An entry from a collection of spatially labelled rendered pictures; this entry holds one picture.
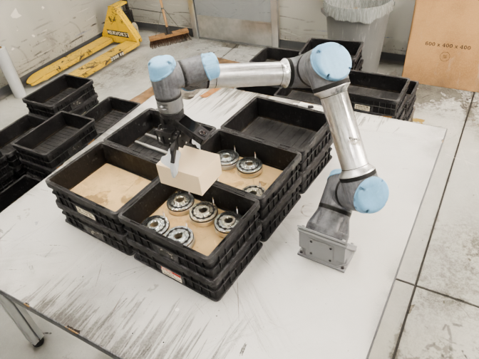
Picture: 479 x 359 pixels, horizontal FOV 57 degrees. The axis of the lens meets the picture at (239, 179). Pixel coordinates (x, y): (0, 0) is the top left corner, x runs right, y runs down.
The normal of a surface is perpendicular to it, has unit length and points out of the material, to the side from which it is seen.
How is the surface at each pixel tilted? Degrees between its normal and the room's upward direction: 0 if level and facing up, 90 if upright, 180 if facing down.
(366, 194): 64
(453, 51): 76
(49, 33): 90
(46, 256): 0
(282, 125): 0
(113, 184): 0
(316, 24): 90
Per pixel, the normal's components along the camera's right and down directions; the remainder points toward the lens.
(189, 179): -0.49, 0.59
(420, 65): -0.48, 0.35
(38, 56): 0.87, 0.25
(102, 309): -0.09, -0.76
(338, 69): 0.24, -0.07
